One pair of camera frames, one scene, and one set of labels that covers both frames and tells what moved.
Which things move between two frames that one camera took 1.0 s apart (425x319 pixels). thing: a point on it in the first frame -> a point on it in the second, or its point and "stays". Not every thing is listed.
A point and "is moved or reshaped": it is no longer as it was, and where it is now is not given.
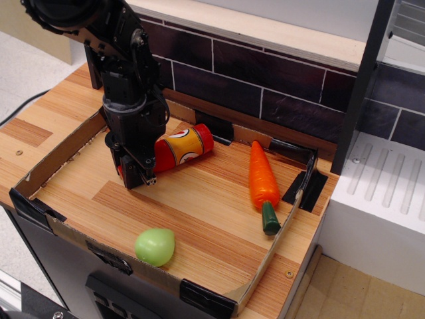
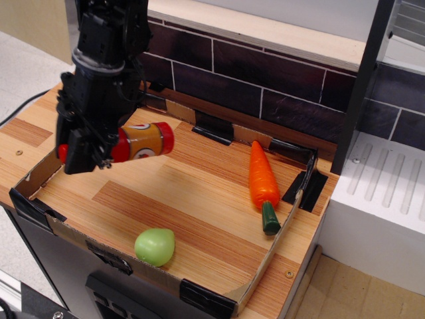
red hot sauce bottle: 181,145 is moved or reshaped
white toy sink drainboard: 376,220 stays
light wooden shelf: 257,30 stays
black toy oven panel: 120,296 stays
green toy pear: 155,246 stays
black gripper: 135,123 -> 97,104
